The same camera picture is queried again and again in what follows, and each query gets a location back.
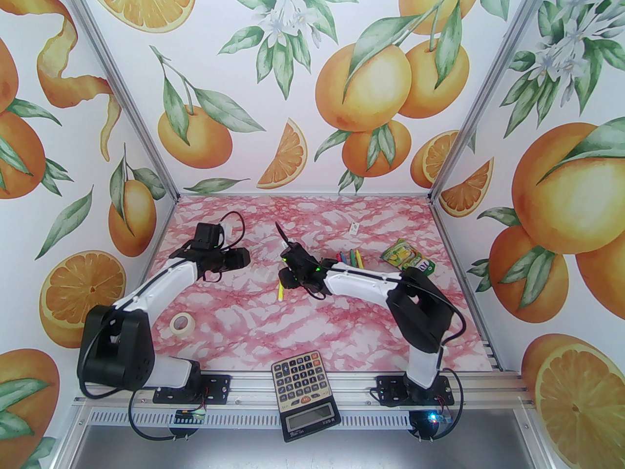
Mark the white masking tape roll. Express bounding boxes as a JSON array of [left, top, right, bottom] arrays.
[[171, 312, 197, 336]]

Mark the black gold calculator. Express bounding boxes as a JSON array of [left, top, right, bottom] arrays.
[[271, 350, 341, 443]]

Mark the green yellow snack packet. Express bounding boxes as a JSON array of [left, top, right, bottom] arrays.
[[381, 238, 437, 275]]

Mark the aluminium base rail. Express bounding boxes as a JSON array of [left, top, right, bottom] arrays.
[[73, 367, 538, 431]]

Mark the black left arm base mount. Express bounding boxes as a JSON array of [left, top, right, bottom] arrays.
[[153, 373, 231, 404]]

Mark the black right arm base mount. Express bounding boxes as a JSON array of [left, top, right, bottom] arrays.
[[376, 374, 455, 406]]

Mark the black left base cable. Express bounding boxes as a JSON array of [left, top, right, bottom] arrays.
[[128, 373, 208, 442]]

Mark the black base cable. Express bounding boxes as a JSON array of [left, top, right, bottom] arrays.
[[128, 373, 208, 442], [439, 367, 467, 441]]

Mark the aluminium frame post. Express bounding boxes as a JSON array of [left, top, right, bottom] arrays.
[[61, 0, 180, 205], [427, 0, 557, 205]]

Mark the black right base cable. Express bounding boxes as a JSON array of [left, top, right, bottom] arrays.
[[439, 367, 467, 441]]

